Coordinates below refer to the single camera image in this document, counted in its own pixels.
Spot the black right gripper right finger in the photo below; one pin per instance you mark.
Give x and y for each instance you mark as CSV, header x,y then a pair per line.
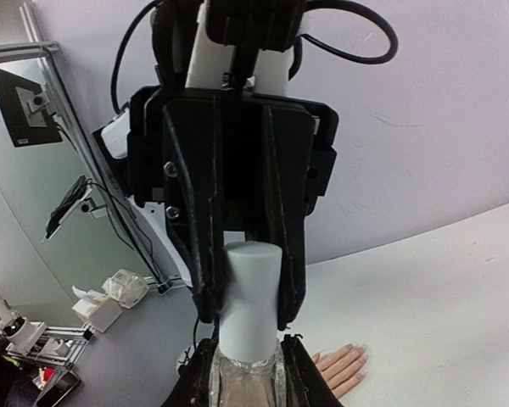
x,y
305,384

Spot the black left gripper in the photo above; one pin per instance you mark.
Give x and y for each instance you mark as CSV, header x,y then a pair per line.
x,y
213,139

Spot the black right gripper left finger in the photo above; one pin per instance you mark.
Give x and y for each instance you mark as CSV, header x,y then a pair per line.
x,y
192,386

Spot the clear nail polish bottle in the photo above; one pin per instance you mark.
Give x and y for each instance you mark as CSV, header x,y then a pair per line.
x,y
248,384

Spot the white nail polish cap brush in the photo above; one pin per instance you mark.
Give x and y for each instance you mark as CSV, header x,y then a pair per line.
x,y
248,321

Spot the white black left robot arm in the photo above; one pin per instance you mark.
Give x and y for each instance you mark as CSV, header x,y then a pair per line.
x,y
174,27

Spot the mannequin hand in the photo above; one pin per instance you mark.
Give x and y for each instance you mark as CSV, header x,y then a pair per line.
x,y
342,370

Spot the crumpled plastic bag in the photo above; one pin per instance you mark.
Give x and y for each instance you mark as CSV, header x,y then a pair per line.
x,y
126,288

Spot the white tissue box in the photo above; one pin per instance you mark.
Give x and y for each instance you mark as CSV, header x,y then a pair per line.
x,y
96,309

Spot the black smartphone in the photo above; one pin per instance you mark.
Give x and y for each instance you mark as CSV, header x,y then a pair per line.
x,y
61,385

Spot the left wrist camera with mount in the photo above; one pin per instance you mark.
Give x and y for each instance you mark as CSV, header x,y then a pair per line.
x,y
244,39

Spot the black monitor on mount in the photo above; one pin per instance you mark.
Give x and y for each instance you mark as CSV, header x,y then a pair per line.
x,y
26,112

